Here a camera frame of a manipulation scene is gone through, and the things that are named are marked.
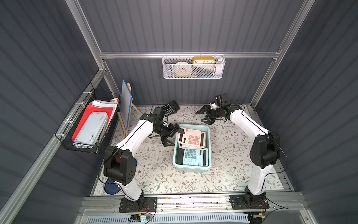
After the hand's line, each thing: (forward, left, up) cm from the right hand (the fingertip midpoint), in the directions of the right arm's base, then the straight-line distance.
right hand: (201, 113), depth 87 cm
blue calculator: (-24, +2, -10) cm, 26 cm away
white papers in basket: (-1, +52, +10) cm, 53 cm away
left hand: (-17, +12, -4) cm, 21 cm away
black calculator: (-23, +13, -12) cm, 29 cm away
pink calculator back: (-12, +6, -9) cm, 16 cm away
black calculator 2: (+22, +23, -18) cm, 37 cm away
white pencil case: (-19, +58, +10) cm, 61 cm away
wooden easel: (+9, +47, -1) cm, 48 cm away
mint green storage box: (-15, -2, -10) cm, 18 cm away
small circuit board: (-53, +34, -22) cm, 67 cm away
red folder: (-6, +63, +11) cm, 64 cm away
